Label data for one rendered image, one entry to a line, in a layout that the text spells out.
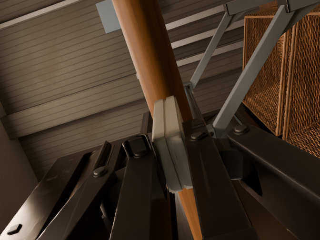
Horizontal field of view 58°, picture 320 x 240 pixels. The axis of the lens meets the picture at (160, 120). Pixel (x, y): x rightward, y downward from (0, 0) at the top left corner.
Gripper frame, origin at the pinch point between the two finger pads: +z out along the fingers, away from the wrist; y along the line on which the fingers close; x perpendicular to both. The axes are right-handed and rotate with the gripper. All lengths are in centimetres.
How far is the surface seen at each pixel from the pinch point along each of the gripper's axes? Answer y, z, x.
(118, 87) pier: -68, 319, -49
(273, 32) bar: 21.0, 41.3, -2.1
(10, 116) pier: -206, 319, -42
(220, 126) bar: 6.9, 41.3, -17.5
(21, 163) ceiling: -220, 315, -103
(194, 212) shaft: -0.7, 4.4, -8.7
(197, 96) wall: 18, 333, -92
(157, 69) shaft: 0.1, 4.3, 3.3
